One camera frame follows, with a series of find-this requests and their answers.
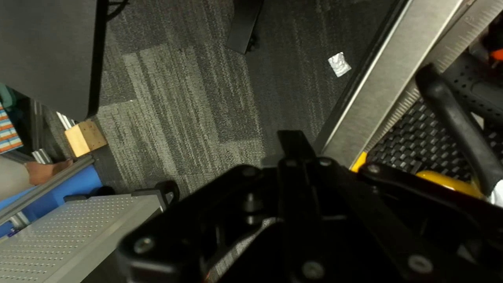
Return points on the black handled tool in drawer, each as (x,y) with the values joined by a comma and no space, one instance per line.
(455,95)

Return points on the white paper scrap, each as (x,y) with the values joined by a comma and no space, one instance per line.
(338,65)

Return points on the perforated aluminium plate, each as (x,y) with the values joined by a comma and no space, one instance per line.
(70,241)

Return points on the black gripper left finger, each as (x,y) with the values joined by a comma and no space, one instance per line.
(273,208)

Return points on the yellow tool in drawer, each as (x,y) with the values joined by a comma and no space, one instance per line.
(441,180)

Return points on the wooden block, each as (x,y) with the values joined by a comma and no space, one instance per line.
(85,137)

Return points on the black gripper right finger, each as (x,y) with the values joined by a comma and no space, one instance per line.
(421,232)

